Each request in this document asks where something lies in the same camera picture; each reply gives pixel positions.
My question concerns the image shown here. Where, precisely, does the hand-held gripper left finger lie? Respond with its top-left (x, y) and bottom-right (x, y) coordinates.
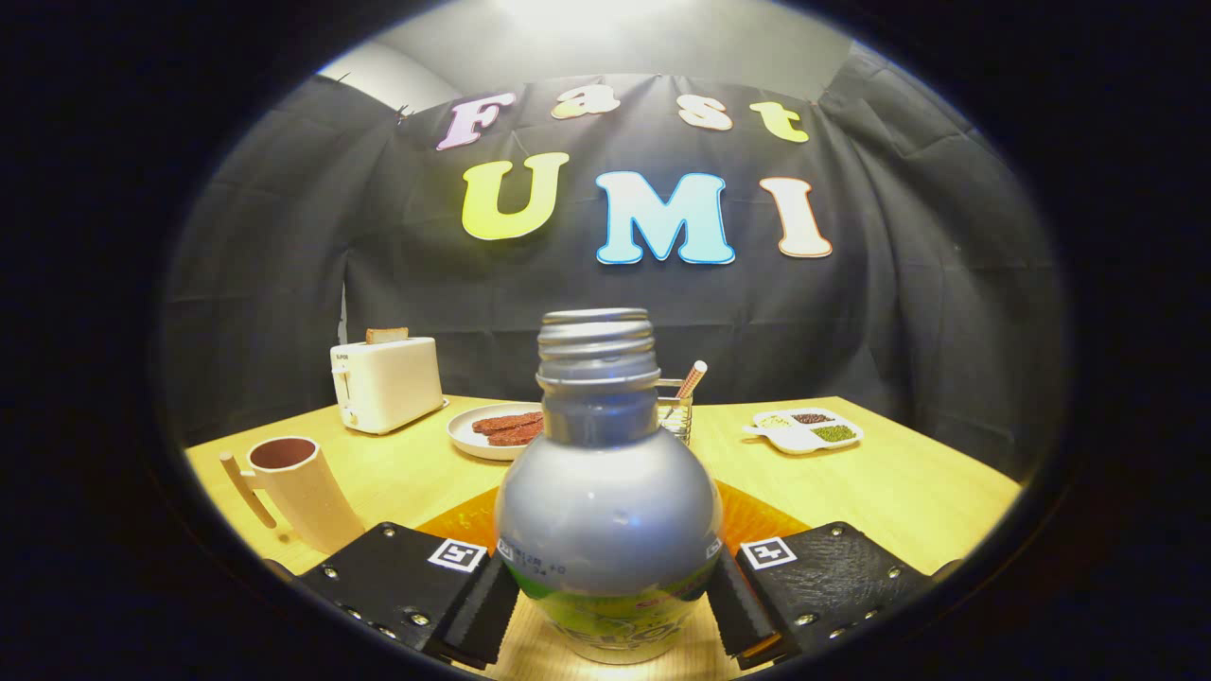
top-left (284, 484), bottom-right (523, 671)

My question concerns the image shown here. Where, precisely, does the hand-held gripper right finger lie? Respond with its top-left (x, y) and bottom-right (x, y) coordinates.
top-left (705, 480), bottom-right (961, 671)

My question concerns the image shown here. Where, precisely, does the cream cup with stick handle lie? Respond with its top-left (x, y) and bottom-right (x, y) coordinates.
top-left (219, 436), bottom-right (365, 555)

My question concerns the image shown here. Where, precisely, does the silver bottle with green label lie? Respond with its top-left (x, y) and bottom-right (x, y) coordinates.
top-left (494, 308), bottom-right (725, 665)

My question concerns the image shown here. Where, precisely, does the wooden table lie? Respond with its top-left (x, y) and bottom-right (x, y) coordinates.
top-left (184, 394), bottom-right (1025, 681)

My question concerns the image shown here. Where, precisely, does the white divided dish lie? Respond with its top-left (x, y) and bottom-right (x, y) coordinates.
top-left (743, 408), bottom-right (864, 456)

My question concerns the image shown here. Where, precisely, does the white round plate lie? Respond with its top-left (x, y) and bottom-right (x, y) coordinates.
top-left (447, 403), bottom-right (545, 462)

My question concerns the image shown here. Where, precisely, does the cream toaster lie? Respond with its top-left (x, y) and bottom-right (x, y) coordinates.
top-left (330, 337), bottom-right (446, 436)

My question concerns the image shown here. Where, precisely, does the black backdrop cloth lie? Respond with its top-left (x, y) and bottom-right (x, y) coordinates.
top-left (161, 47), bottom-right (1070, 483)

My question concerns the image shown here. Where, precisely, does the wire mesh holder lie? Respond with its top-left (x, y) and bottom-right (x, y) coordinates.
top-left (653, 378), bottom-right (693, 445)

